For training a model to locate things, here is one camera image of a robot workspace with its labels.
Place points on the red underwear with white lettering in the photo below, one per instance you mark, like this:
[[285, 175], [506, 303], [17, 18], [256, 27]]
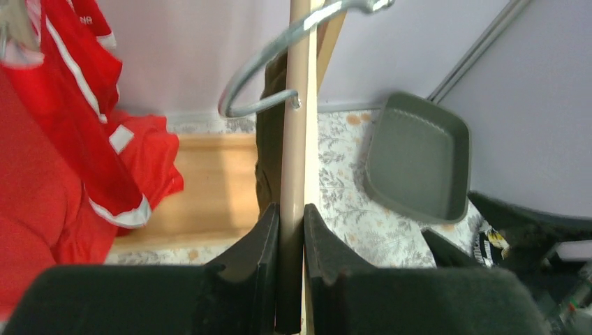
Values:
[[67, 81]]

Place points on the floral table cloth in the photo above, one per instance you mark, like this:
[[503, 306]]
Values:
[[380, 236]]

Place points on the grey plastic bin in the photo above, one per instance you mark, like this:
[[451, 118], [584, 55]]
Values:
[[419, 160]]

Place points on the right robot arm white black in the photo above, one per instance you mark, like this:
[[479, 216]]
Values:
[[526, 242]]

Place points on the wooden clip hanger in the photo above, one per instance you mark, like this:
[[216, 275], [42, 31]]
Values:
[[298, 40]]

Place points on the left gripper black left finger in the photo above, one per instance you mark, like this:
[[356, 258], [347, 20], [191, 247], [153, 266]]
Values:
[[232, 294]]

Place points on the red tank top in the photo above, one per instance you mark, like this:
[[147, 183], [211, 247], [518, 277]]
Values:
[[46, 218]]

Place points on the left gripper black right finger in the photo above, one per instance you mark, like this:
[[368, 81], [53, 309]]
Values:
[[345, 294]]

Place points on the black floral garment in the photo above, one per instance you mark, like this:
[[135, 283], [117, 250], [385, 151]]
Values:
[[489, 246]]

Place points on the wooden clothes rack stand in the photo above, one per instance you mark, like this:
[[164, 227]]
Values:
[[218, 203]]

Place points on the olive green underwear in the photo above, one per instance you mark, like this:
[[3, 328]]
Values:
[[269, 137]]

